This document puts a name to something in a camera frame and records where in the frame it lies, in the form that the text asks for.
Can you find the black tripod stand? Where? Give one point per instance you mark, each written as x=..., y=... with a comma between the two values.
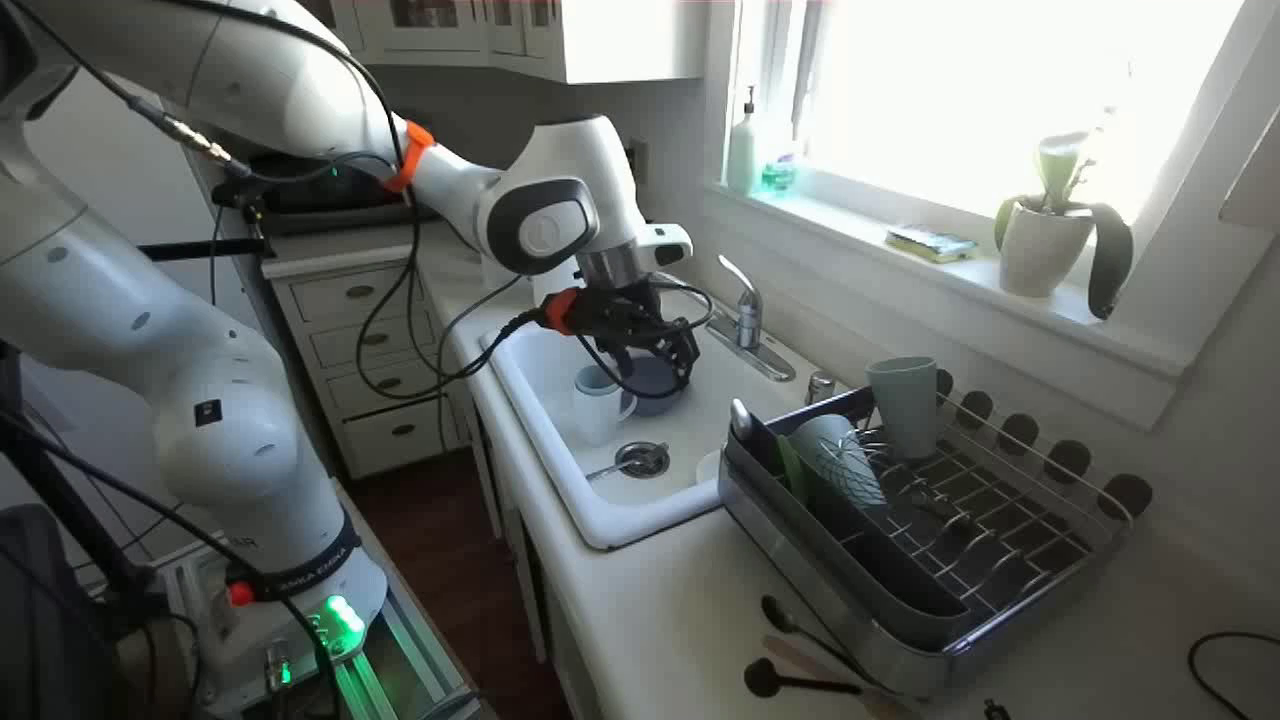
x=54, y=504

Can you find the white ceramic pitcher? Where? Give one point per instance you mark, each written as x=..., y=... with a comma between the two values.
x=1043, y=247

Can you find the small teal glass jar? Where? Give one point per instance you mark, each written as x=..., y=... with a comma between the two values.
x=782, y=172

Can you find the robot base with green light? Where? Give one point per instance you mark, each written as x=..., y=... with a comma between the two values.
x=360, y=665

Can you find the metal dish rack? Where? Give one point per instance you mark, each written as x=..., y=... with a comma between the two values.
x=932, y=560

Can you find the chrome faucet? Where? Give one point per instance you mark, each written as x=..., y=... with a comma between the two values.
x=745, y=323

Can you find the white sink base cabinet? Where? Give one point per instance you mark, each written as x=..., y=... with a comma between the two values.
x=527, y=574

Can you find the white cup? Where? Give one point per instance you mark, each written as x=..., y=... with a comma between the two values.
x=608, y=407

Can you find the green ribbed glass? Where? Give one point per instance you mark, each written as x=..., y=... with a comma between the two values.
x=842, y=466

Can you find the black countertop appliance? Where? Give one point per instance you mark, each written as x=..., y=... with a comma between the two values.
x=334, y=201

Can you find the yellow green sponge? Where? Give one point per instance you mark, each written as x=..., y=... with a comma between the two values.
x=931, y=247

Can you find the metal sink drain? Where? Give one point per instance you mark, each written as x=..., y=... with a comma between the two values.
x=640, y=456

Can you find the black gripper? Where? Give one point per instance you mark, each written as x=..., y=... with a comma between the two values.
x=624, y=303

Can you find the chrome sink sprayer cap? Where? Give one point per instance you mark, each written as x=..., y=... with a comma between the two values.
x=821, y=385

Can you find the light blue plastic cup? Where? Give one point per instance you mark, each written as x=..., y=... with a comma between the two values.
x=597, y=378

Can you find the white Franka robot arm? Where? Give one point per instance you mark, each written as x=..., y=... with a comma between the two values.
x=132, y=323

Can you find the white upper cabinet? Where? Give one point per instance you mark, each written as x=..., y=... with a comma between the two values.
x=584, y=40

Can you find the white kitchen sink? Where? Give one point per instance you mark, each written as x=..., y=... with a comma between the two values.
x=624, y=501

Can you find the grey green cup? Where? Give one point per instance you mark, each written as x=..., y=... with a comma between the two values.
x=910, y=407

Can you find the white window frame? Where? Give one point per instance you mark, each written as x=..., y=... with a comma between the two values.
x=932, y=254

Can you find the white drawer cabinet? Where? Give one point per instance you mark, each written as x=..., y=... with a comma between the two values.
x=383, y=363

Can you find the black ladle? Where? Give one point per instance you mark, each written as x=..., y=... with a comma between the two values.
x=795, y=624
x=784, y=680

